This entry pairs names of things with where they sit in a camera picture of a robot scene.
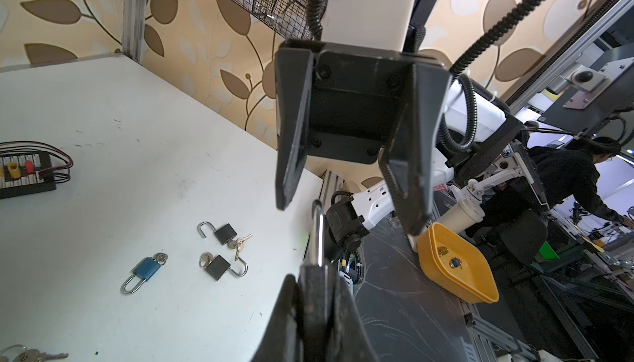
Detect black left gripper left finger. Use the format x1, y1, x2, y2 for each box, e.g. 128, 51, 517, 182
252, 275, 303, 362

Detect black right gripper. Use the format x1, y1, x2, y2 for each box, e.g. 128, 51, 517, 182
275, 42, 452, 236

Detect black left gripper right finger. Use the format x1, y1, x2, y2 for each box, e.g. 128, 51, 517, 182
326, 268, 376, 361

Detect silver padlock shackle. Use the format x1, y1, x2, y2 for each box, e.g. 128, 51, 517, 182
300, 200, 331, 361

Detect blue padlock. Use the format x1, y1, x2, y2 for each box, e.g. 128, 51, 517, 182
121, 252, 168, 295

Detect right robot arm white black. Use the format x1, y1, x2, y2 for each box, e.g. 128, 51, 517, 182
274, 0, 546, 235

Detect black padlock right open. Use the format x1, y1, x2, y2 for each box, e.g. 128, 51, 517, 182
196, 221, 237, 245

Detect yellow plastic bowl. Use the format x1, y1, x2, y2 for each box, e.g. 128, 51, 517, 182
417, 223, 500, 304

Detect white paper cup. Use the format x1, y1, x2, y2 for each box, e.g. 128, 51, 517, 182
437, 199, 485, 233

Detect person in black clothes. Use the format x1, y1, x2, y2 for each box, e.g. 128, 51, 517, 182
467, 137, 633, 236

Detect silver keys on table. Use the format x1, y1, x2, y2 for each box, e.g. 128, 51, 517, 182
1, 344, 69, 362

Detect black charging board yellow connectors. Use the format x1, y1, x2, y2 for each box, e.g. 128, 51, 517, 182
1, 141, 74, 200

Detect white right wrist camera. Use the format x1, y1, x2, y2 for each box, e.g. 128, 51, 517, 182
321, 0, 415, 51

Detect aluminium frame post right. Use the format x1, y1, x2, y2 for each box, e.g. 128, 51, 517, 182
122, 0, 146, 63

